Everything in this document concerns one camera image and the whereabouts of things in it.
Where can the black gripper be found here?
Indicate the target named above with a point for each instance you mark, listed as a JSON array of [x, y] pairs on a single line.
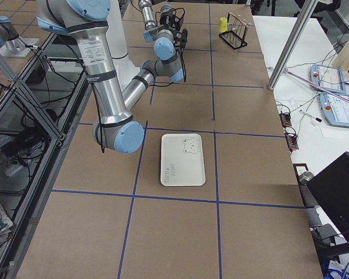
[[164, 20], [174, 33]]

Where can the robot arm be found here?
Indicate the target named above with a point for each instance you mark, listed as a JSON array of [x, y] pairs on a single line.
[[153, 29], [116, 83]]

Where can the yellow cup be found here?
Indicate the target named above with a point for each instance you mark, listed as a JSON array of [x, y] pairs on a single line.
[[223, 25]]

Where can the white bear print tray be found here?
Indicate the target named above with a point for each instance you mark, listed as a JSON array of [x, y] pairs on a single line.
[[182, 160]]

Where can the metal cup on desk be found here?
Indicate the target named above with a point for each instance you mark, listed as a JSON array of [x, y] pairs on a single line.
[[305, 177]]

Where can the long reacher grabber stick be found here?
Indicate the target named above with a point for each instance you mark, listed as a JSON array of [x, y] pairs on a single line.
[[338, 95]]

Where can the upper teach pendant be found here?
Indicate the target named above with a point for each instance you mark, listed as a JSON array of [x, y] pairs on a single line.
[[328, 77]]

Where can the teach pendant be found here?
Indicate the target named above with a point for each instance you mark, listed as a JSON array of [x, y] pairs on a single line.
[[335, 111], [328, 77]]

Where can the black marker pen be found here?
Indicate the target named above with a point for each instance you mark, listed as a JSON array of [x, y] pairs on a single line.
[[310, 116]]

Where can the lower teach pendant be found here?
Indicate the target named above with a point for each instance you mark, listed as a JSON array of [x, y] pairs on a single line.
[[335, 111]]

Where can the black laptop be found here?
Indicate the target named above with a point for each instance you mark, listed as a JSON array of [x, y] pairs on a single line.
[[330, 188]]

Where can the black wire cup rack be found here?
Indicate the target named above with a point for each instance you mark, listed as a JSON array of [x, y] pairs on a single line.
[[236, 33]]

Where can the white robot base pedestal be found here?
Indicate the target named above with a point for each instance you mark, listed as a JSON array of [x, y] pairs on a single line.
[[116, 39]]

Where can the aluminium frame post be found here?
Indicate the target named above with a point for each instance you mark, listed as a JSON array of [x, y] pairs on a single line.
[[294, 36]]

